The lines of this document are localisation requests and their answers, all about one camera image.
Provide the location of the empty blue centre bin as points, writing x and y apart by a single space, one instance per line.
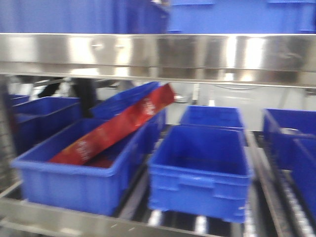
201 170

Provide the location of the blue bin rear centre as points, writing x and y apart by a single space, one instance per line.
223 117

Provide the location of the blue bin with red package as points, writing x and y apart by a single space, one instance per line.
79 187

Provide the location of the blue bin far left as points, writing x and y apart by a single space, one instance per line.
39 119

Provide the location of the blue bin right rear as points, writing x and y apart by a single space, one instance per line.
281 127

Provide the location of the blue bin right front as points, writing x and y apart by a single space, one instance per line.
304 171

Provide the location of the upper shelf dark blue crate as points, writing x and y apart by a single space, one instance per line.
83 16

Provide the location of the red foil package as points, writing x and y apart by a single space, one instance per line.
117 128

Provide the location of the steel roller divider rail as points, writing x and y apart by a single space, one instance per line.
268 184

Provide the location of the stainless steel shelf rail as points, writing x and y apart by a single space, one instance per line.
282 60

